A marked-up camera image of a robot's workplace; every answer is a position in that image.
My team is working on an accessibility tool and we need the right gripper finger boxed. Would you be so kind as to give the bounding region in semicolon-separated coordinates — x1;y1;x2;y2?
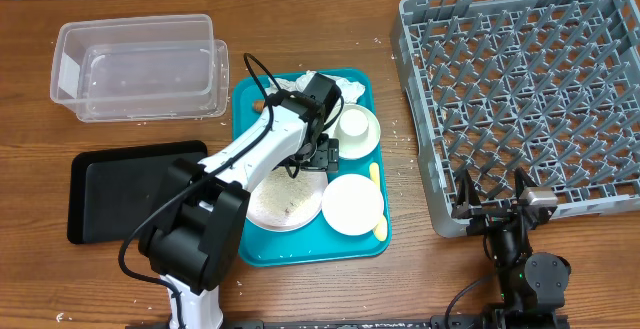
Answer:
514;167;537;204
456;169;481;208

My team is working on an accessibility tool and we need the large white plate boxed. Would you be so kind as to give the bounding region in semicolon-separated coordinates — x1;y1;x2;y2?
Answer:
247;168;328;232

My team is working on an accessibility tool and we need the orange carrot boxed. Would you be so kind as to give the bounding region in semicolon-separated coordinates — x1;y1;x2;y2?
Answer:
252;100;266;113

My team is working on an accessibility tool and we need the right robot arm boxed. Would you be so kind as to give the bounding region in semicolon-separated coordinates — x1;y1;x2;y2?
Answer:
443;167;571;329

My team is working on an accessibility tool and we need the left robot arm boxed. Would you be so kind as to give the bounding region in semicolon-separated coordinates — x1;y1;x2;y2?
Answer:
135;73;343;328

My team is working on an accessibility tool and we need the grey dishwasher rack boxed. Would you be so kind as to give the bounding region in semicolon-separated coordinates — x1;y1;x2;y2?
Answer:
391;0;639;237

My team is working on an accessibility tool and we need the pale green bowl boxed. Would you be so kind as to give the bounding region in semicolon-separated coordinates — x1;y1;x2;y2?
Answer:
325;104;381;160

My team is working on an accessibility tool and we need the white cup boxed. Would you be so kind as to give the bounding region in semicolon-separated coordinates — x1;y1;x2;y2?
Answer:
338;109;368;138

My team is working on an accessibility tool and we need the teal serving tray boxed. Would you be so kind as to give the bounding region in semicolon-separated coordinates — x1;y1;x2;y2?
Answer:
231;67;392;267

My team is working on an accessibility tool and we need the crumpled white napkin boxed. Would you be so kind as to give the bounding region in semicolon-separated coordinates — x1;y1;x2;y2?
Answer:
265;70;365;104

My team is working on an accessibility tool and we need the yellow plastic spoon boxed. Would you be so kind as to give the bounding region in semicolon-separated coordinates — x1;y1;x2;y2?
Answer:
369;162;388;242

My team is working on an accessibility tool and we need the clear plastic bin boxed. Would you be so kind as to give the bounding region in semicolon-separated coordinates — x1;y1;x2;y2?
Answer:
49;14;230;123

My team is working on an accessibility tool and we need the black tray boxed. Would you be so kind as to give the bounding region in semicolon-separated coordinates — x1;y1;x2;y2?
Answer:
67;140;207;244

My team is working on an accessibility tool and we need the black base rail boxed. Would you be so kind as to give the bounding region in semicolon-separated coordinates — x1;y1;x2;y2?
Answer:
125;315;571;329

